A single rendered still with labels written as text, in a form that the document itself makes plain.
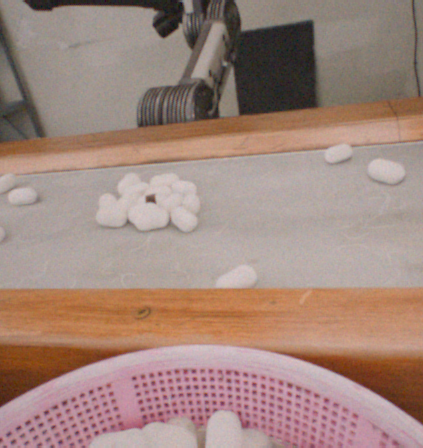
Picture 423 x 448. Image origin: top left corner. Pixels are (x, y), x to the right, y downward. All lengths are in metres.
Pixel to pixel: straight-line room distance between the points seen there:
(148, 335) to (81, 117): 2.67
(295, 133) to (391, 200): 0.19
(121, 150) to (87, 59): 2.15
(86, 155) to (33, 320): 0.38
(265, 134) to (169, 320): 0.36
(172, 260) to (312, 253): 0.12
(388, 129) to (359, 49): 1.90
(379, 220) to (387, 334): 0.16
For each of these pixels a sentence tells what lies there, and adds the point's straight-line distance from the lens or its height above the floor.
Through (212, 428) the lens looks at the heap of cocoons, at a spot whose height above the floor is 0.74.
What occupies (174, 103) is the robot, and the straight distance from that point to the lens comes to 0.79.
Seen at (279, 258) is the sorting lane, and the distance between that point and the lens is 0.33.
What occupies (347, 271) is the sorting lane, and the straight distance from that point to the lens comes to 0.32.
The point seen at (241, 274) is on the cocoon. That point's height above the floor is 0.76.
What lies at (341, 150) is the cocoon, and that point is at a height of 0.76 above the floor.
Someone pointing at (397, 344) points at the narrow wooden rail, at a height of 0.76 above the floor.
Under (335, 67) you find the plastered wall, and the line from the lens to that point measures 2.45.
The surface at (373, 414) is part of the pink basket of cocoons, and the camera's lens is 0.20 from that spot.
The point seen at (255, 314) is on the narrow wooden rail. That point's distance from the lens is 0.25.
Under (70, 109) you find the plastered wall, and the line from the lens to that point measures 2.90.
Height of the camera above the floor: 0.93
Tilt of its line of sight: 28 degrees down
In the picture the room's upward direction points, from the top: 11 degrees counter-clockwise
